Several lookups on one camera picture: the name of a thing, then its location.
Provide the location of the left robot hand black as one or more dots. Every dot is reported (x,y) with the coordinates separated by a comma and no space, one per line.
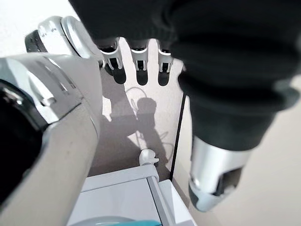
(223,70)

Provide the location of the white blue medical cart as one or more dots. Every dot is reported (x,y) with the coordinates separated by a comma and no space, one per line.
(117,195)

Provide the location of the left robot leg silver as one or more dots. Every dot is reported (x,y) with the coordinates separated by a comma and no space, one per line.
(58,141)

